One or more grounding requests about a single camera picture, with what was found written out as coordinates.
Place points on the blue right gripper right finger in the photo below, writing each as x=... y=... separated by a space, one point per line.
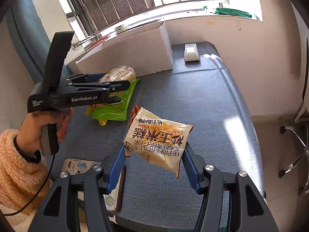
x=194 y=164

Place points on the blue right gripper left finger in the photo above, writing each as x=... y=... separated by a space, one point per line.
x=115 y=170

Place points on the fried corn cake packet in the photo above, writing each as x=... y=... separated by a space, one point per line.
x=158 y=141

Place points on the green cracker packet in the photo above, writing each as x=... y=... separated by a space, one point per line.
x=116 y=107

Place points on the clear bread packet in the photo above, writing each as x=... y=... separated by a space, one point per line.
x=118 y=74

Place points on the blue curtain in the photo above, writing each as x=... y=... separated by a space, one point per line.
x=29 y=37

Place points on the fluffy peach left sleeve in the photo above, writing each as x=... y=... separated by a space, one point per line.
x=23 y=172

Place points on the white cardboard box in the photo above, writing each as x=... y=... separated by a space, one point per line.
x=146 y=49

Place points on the small white device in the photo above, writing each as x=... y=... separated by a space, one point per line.
x=191 y=52

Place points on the green cloth on sill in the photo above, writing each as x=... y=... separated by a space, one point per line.
x=229 y=12

